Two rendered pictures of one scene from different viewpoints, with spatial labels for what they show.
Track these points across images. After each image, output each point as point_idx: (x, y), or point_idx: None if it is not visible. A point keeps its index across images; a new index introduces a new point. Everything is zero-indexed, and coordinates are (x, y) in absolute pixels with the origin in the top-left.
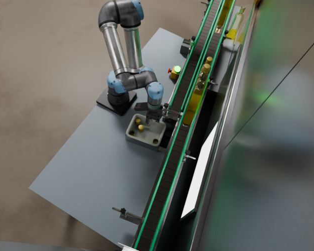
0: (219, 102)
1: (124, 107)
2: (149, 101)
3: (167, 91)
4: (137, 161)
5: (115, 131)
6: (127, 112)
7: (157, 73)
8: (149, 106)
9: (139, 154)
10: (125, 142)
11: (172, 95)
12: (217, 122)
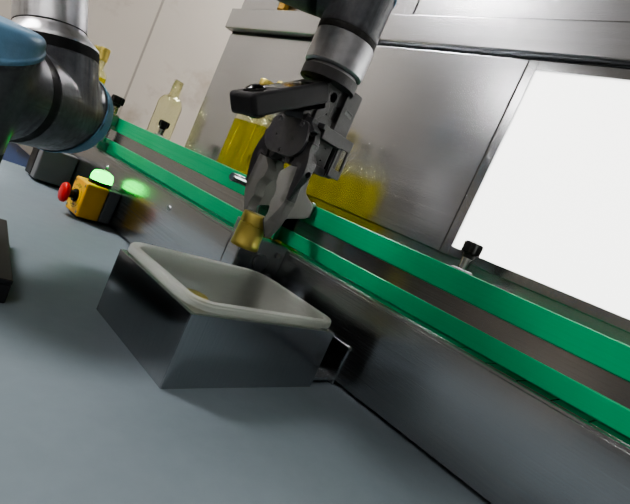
0: (402, 126)
1: (5, 258)
2: (365, 18)
3: (106, 242)
4: (316, 445)
5: (49, 366)
6: (22, 289)
7: (15, 202)
8: (353, 55)
9: (284, 416)
10: (172, 397)
11: (188, 203)
12: (530, 80)
